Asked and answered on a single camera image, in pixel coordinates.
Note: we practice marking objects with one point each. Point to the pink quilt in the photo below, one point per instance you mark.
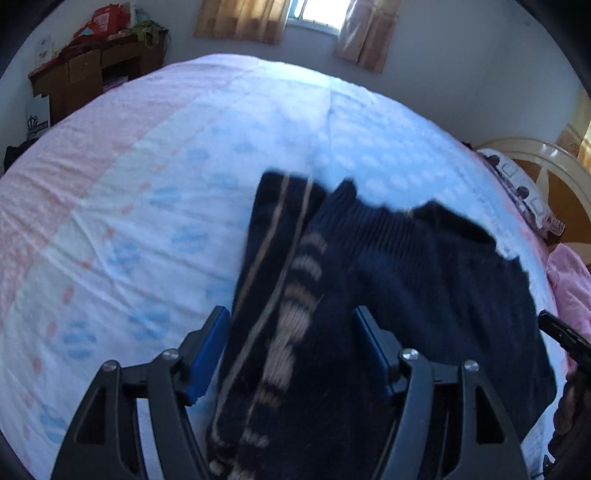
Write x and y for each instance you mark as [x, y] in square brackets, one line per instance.
[570, 286]

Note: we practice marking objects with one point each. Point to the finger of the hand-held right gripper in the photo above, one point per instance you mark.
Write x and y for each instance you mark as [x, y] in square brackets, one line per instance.
[561, 334]

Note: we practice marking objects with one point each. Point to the black bag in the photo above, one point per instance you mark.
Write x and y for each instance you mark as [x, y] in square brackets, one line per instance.
[18, 154]

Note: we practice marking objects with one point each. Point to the white paper bag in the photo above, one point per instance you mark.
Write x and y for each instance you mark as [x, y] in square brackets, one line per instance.
[37, 117]

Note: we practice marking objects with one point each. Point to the red gift bag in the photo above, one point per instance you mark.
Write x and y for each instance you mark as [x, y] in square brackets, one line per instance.
[104, 21]

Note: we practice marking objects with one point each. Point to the orange patterned curtain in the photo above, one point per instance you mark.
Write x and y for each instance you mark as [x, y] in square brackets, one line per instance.
[240, 18]
[577, 147]
[364, 32]

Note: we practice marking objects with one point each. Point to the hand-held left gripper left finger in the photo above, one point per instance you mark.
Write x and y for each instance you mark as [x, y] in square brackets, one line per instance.
[207, 360]

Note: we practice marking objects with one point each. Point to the small window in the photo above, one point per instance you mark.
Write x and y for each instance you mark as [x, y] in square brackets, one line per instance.
[318, 14]

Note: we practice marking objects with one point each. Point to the wooden desk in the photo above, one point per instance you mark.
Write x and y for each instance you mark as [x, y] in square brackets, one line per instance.
[83, 78]

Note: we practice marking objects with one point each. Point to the person's right hand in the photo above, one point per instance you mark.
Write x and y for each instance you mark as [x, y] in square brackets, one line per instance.
[570, 406]

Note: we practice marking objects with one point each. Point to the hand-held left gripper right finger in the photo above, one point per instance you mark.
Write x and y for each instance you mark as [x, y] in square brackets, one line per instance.
[374, 350]

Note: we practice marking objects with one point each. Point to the cream and brown headboard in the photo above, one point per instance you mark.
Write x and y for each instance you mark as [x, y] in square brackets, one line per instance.
[558, 198]

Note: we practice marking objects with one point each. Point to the printed pillow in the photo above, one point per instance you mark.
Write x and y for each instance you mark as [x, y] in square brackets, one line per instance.
[517, 184]

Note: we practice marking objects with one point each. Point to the navy patterned knit sweater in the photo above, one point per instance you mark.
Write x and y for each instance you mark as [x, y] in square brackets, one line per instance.
[392, 286]

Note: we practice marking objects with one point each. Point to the bed with pastel sheet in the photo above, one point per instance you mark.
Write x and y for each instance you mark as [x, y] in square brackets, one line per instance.
[138, 207]

